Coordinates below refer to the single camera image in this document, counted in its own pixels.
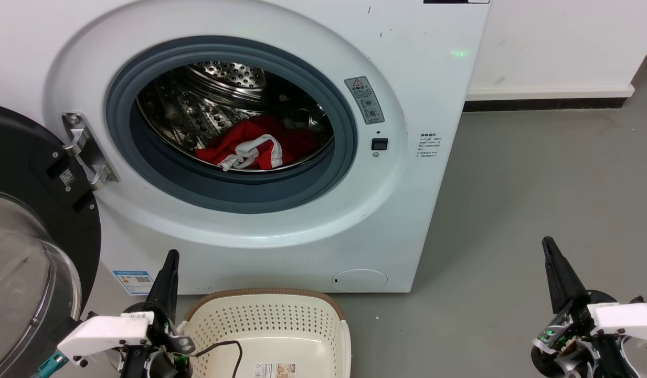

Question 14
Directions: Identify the white front-load washing machine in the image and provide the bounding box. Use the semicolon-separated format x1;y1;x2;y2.
0;0;492;295

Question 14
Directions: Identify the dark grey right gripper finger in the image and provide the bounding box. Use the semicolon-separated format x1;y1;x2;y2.
542;236;589;314

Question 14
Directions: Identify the white wall baseboard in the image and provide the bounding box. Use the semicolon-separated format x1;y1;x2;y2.
463;84;635;112

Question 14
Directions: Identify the stainless steel washing machine drum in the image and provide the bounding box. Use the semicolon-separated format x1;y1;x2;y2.
136;61;335;172

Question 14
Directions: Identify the red garment with white stripes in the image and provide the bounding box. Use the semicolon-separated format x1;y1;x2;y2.
195;115;320;172

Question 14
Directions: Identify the blue energy label sticker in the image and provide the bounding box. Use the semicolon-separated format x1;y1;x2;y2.
112;270;155;296

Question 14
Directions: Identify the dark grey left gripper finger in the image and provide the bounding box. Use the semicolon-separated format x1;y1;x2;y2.
146;249;180;322

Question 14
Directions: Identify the thin black cable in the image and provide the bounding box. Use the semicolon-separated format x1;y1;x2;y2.
189;340;243;378

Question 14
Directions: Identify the cream perforated laundry basket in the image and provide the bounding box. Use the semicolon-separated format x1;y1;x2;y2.
176;288;352;378

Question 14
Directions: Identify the metal door hinge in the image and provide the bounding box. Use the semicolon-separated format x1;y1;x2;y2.
61;112;120;191

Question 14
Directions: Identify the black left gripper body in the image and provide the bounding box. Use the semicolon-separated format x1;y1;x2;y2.
119;302;195;378

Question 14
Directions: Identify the washing machine glass door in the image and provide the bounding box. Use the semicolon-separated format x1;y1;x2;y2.
0;102;102;378

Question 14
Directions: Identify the teal left camera connector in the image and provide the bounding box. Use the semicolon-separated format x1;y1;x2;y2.
32;353;69;378

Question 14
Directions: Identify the printed paper product label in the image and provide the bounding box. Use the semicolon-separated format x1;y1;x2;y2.
252;362;296;378

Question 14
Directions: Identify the grey warning sticker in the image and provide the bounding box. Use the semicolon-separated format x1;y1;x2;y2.
344;76;385;125

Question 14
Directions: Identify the small printed text sticker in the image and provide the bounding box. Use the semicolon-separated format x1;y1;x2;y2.
418;131;442;161

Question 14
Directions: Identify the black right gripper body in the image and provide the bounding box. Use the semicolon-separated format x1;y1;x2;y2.
531;290;639;378

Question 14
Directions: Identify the grey rubber door gasket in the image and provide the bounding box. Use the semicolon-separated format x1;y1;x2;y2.
105;36;358;214

